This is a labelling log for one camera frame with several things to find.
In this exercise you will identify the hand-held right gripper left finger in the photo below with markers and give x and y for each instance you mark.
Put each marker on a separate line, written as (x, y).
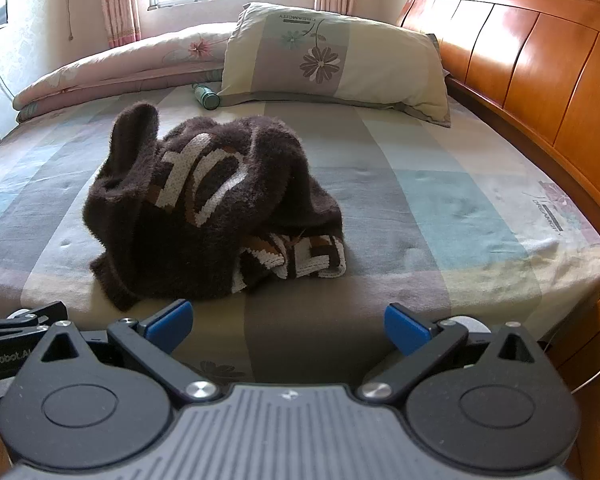
(167, 325)

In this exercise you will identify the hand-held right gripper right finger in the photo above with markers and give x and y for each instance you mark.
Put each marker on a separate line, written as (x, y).
(405, 327)

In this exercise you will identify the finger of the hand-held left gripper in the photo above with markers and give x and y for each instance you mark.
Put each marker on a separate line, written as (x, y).
(30, 316)

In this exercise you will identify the brown fuzzy lettered sweater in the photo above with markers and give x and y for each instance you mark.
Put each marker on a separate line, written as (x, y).
(205, 220)

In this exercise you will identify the striped pastel bed sheet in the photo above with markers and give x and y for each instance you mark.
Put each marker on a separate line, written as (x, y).
(430, 185)

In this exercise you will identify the wooden nightstand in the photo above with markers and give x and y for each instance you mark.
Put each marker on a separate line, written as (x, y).
(595, 360)

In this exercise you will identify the green bottle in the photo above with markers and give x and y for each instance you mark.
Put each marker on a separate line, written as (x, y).
(207, 96)

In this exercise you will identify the pink folded quilt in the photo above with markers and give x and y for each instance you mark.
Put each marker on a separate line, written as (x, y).
(110, 70)

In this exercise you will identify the floral patchwork pillow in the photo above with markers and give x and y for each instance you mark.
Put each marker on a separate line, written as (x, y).
(360, 55)

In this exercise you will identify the wooden bed headboard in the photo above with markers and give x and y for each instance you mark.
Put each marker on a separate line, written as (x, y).
(540, 75)

